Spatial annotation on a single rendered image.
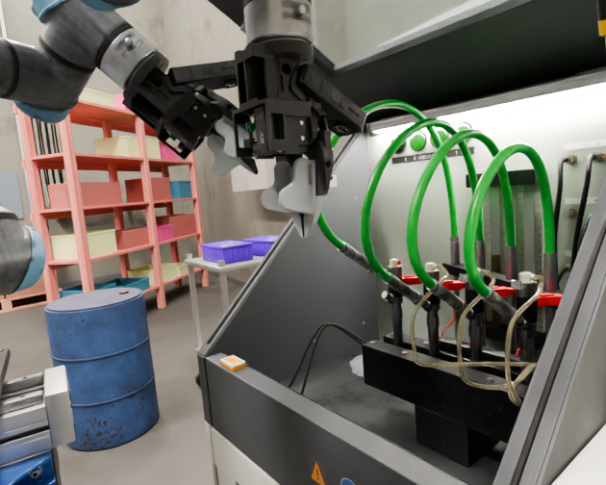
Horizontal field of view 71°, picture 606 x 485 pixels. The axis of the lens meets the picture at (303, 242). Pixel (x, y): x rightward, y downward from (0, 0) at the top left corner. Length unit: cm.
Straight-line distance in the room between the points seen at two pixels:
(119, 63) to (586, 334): 66
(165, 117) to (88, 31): 14
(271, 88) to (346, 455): 47
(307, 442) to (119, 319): 190
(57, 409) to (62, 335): 174
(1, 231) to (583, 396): 88
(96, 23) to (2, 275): 44
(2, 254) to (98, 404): 182
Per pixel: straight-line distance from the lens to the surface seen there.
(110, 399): 261
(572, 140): 95
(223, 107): 62
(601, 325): 61
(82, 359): 255
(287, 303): 105
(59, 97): 72
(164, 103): 65
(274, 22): 50
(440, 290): 64
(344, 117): 54
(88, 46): 67
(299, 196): 48
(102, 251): 478
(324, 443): 67
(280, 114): 47
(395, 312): 83
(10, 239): 89
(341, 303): 117
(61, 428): 85
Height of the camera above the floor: 129
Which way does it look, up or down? 7 degrees down
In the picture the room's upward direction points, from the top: 5 degrees counter-clockwise
